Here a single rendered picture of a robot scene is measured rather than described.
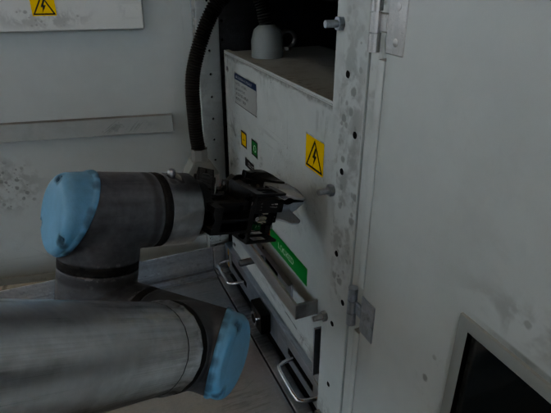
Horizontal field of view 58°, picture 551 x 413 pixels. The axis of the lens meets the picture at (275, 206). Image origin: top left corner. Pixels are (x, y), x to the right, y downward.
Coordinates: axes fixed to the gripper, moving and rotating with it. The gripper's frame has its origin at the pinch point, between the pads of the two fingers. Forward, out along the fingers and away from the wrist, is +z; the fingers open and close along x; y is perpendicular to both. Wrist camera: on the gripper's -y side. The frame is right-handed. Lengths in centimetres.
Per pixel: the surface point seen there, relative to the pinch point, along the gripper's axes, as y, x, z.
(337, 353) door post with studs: 18.6, -15.4, -3.8
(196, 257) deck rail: -41, -31, 12
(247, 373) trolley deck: -5.9, -37.8, 4.0
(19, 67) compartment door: -64, 7, -25
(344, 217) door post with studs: 18.0, 4.3, -9.0
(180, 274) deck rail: -42, -35, 9
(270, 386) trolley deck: -0.5, -37.5, 5.4
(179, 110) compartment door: -50, 4, 6
